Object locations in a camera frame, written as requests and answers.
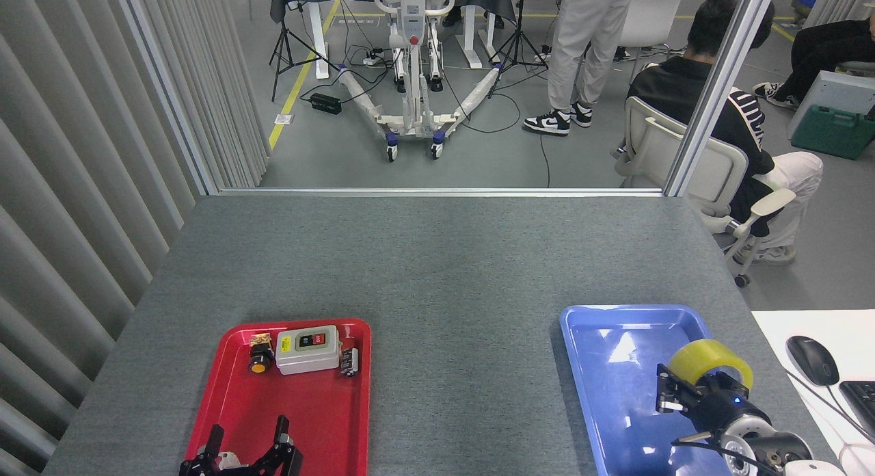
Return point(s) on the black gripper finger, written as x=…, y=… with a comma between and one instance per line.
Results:
x=281, y=435
x=733, y=380
x=214, y=438
x=673, y=390

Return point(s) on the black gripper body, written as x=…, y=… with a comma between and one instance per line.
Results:
x=728, y=407

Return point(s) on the yellow tape roll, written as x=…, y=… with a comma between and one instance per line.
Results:
x=707, y=356

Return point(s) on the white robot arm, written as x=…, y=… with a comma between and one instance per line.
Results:
x=765, y=452

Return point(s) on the red plastic tray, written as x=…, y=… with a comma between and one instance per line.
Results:
x=307, y=407

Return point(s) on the blue plastic tray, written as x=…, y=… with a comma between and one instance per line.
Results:
x=615, y=380

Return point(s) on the black push button orange cap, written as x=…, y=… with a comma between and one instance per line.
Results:
x=260, y=361

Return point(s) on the black computer mouse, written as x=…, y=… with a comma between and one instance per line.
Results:
x=812, y=360

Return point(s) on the black keyboard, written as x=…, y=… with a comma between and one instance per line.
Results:
x=863, y=404

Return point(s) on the white office chair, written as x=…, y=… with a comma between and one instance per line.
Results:
x=653, y=148

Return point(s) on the green plastic case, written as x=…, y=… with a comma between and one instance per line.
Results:
x=830, y=134

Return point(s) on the grey flat box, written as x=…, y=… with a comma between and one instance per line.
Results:
x=847, y=89

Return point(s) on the black power adapter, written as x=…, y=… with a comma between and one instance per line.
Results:
x=326, y=103

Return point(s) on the seated person in corner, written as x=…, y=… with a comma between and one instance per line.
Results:
x=820, y=52

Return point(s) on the standing person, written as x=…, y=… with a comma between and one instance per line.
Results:
x=581, y=38

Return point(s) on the white plain chair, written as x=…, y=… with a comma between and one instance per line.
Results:
x=653, y=18

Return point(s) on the black tripod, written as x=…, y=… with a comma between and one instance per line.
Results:
x=281, y=42
x=518, y=42

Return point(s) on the white power strip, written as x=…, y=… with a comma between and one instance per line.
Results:
x=373, y=59

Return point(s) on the white stand on wheels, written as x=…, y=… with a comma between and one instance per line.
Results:
x=413, y=24

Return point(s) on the small white red switch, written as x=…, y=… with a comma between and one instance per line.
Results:
x=231, y=458

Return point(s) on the grey two-button switch box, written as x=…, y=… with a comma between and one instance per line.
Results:
x=307, y=356

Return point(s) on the small black switch part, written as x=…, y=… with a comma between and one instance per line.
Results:
x=349, y=361

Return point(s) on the silver rail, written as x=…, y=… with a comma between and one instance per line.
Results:
x=437, y=192

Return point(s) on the silver post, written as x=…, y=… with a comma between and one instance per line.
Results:
x=164, y=86
x=718, y=86

